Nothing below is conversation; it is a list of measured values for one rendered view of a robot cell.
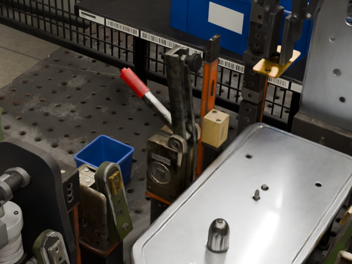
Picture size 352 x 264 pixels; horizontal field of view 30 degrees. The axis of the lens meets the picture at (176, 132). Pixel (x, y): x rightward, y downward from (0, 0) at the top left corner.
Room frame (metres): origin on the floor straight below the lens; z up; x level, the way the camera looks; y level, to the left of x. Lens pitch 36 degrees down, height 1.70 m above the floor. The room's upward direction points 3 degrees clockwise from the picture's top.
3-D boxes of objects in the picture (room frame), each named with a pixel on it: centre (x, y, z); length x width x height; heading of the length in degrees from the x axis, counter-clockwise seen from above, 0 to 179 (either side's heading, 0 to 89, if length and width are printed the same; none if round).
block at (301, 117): (1.02, -0.28, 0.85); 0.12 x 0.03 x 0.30; 59
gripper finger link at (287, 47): (0.80, -0.15, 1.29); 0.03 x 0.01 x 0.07; 149
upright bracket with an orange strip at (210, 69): (0.96, -0.05, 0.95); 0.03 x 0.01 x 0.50; 149
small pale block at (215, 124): (0.93, -0.07, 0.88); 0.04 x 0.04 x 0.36; 59
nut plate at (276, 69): (0.80, -0.14, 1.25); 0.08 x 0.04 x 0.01; 149
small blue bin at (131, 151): (1.16, 0.16, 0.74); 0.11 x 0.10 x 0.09; 149
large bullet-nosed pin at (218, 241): (0.69, -0.07, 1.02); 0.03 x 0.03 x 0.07
